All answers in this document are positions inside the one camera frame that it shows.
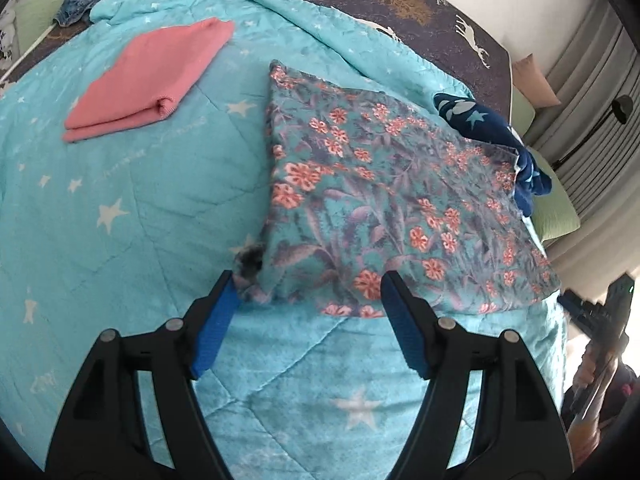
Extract black floor lamp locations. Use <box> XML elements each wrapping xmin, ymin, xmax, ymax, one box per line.
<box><xmin>550</xmin><ymin>95</ymin><xmax>633</xmax><ymax>166</ymax></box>

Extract pink pillow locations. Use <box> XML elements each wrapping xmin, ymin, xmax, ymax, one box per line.
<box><xmin>512</xmin><ymin>55</ymin><xmax>558</xmax><ymax>108</ymax></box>

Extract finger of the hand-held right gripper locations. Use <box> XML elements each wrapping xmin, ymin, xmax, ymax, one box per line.
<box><xmin>557</xmin><ymin>292</ymin><xmax>607</xmax><ymax>333</ymax></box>

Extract pink folded garment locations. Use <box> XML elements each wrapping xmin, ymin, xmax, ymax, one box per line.
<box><xmin>62</xmin><ymin>16</ymin><xmax>236</xmax><ymax>143</ymax></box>

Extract green pillow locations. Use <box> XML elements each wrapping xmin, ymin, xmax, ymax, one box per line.
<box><xmin>530</xmin><ymin>160</ymin><xmax>582</xmax><ymax>242</ymax></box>
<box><xmin>510</xmin><ymin>90</ymin><xmax>537</xmax><ymax>141</ymax></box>
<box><xmin>15</xmin><ymin>0</ymin><xmax>66</xmax><ymax>56</ymax></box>

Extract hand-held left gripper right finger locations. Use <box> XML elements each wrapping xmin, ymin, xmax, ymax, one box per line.
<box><xmin>381</xmin><ymin>270</ymin><xmax>573</xmax><ymax>480</ymax></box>

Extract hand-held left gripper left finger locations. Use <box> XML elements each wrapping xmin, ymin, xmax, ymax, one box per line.
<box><xmin>45</xmin><ymin>270</ymin><xmax>242</xmax><ymax>480</ymax></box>

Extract navy star-print garment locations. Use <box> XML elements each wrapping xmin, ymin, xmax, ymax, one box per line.
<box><xmin>432</xmin><ymin>92</ymin><xmax>553</xmax><ymax>218</ymax></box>

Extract grey curtain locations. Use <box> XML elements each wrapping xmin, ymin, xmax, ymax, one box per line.
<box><xmin>520</xmin><ymin>0</ymin><xmax>640</xmax><ymax>281</ymax></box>

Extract teal floral garment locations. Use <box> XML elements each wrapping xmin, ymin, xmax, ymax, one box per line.
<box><xmin>235</xmin><ymin>60</ymin><xmax>563</xmax><ymax>318</ymax></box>

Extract turquoise star quilt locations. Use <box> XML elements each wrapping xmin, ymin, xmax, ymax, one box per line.
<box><xmin>0</xmin><ymin>0</ymin><xmax>571</xmax><ymax>480</ymax></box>

